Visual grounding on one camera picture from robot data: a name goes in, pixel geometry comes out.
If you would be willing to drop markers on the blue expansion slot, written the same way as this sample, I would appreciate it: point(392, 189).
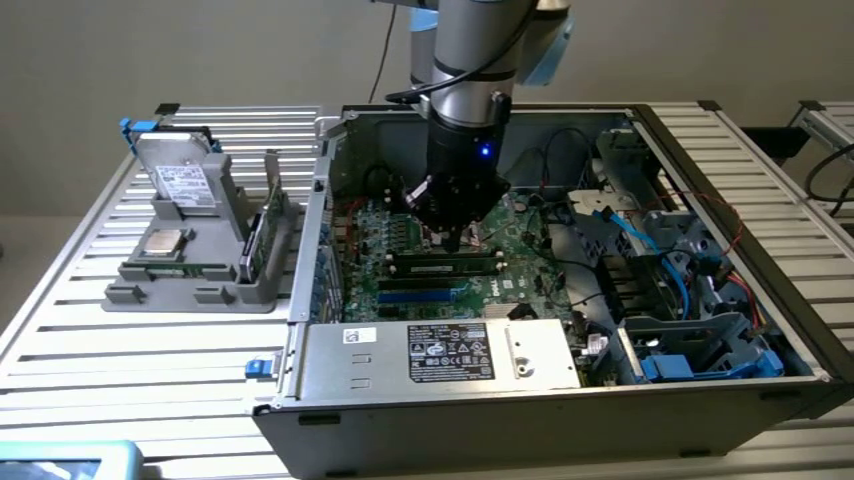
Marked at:
point(416, 295)

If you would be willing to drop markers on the green graphics card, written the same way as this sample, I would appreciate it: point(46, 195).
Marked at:
point(262, 220)

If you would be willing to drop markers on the installed black RAM stick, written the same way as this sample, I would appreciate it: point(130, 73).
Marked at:
point(440, 260)

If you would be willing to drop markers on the silver CPU chip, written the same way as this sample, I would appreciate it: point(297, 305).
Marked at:
point(161, 241)

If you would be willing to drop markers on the silver power supply unit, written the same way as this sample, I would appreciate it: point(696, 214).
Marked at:
point(433, 357)

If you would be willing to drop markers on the blue case latch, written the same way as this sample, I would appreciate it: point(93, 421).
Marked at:
point(256, 367)

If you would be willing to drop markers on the grey parts rack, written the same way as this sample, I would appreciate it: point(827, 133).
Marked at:
point(200, 240)

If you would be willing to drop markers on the blue disk bracket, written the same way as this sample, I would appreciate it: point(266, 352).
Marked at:
point(136, 131)

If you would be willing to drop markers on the teal box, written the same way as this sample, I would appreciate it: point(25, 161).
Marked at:
point(69, 460)

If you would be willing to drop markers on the green Dell motherboard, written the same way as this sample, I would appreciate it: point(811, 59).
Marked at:
point(453, 260)

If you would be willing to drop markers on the green RAM stick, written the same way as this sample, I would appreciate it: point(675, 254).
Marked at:
point(174, 272)

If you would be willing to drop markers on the open grey PC case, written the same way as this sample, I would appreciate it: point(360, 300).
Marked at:
point(553, 280)

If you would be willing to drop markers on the silver hard disk drive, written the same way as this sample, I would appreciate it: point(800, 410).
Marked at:
point(174, 172)

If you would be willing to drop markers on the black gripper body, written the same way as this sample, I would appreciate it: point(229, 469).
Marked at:
point(460, 175)

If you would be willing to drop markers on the blue plastic disk caddy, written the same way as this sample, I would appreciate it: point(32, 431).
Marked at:
point(707, 367)

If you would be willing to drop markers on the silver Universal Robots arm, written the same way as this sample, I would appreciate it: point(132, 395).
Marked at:
point(467, 70)

